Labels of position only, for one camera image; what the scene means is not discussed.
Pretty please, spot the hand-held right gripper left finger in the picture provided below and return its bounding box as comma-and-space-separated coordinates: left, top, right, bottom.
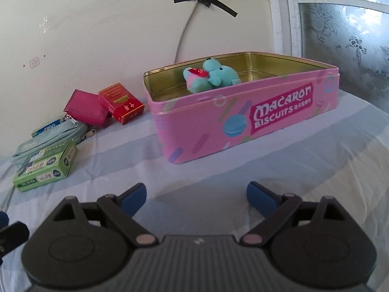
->
50, 182, 159, 247

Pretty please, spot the teal zipper pouch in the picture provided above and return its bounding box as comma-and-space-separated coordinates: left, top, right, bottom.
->
11, 115, 97, 168

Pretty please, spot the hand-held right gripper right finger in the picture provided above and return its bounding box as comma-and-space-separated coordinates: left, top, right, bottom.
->
239, 182, 354, 247

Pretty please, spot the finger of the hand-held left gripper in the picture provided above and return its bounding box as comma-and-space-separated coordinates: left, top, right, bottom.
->
0, 211, 30, 259

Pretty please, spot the green cardboard box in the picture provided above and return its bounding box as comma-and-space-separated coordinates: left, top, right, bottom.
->
13, 139, 78, 193

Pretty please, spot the red cigarette box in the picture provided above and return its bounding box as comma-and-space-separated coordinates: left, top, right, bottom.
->
98, 83, 145, 126

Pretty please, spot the grey wall cable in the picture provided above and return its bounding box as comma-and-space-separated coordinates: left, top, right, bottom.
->
174, 1, 200, 65

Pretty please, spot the blue and white packet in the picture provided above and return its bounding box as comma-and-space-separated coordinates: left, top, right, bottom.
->
31, 116, 68, 138

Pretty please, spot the pink cardboard box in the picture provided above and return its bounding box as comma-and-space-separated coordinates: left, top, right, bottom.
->
143, 52, 340, 165

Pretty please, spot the frosted glass window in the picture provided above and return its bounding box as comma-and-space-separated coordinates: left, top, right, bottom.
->
270, 0, 389, 108

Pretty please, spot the magenta packet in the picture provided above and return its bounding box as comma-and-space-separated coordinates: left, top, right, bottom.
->
63, 89, 112, 128

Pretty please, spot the teal plush toy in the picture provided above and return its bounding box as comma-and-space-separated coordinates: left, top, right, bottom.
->
183, 58, 241, 94

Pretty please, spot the striped blue tablecloth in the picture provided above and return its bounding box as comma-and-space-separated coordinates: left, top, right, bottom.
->
0, 88, 389, 292

